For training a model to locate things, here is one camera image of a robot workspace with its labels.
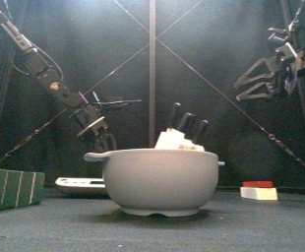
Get vertical metal frame pole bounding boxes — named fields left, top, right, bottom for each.
left=147, top=0, right=158, bottom=149

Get red topped white sushi piece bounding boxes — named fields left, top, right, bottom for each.
left=240, top=180, right=280, bottom=202

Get white crumpled cloth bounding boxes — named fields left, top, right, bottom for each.
left=154, top=128, right=206, bottom=153

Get green white striped block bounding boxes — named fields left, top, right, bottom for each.
left=0, top=167, right=46, bottom=214

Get white toy stove black top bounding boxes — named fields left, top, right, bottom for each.
left=54, top=176, right=110, bottom=199

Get pale blue plastic bowl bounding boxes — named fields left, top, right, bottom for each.
left=83, top=148, right=226, bottom=218

